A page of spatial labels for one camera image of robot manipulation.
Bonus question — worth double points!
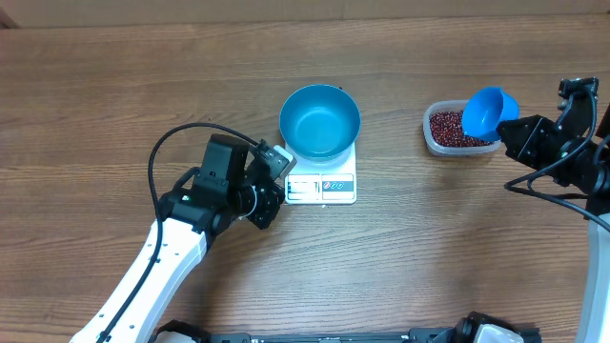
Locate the blue plastic measuring scoop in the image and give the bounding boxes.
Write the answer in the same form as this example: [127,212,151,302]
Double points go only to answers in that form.
[461,87,519,142]

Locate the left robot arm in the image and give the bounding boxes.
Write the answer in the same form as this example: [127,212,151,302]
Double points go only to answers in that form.
[72,133,294,343]

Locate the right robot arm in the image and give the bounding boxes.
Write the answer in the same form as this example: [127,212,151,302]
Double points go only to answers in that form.
[497,110,609,343]

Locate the white digital kitchen scale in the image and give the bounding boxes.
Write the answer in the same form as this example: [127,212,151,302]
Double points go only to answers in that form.
[284,144,357,205]

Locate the blue metal bowl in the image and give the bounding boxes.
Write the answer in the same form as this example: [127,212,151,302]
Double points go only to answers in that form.
[278,84,362,160]

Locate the red beans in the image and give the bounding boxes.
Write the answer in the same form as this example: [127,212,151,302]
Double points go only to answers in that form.
[429,111,490,148]

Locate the clear plastic food container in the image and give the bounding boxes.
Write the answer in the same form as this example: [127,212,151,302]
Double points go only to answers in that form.
[423,100,500,157]

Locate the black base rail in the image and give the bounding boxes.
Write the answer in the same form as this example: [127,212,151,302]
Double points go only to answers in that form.
[150,312,542,343]

